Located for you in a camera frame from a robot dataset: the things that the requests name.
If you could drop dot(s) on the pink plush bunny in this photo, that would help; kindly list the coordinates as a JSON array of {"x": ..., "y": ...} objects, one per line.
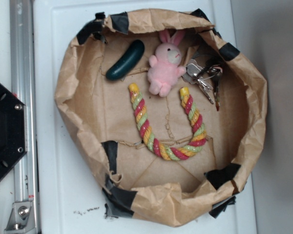
[{"x": 165, "y": 68}]

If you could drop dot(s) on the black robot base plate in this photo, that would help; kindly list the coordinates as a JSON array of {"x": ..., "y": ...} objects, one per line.
[{"x": 12, "y": 131}]

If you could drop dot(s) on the brown paper bag tray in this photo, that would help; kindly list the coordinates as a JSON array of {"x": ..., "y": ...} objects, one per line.
[{"x": 162, "y": 159}]

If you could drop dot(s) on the bunch of metal keys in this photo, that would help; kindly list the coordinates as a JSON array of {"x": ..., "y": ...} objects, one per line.
[{"x": 205, "y": 70}]

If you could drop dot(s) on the metal corner bracket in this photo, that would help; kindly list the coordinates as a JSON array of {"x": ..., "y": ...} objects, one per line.
[{"x": 21, "y": 220}]

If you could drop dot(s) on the aluminium rail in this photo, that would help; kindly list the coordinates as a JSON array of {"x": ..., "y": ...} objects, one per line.
[{"x": 26, "y": 183}]

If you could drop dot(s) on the dark green toy cucumber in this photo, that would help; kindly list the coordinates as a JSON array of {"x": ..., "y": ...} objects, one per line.
[{"x": 127, "y": 62}]

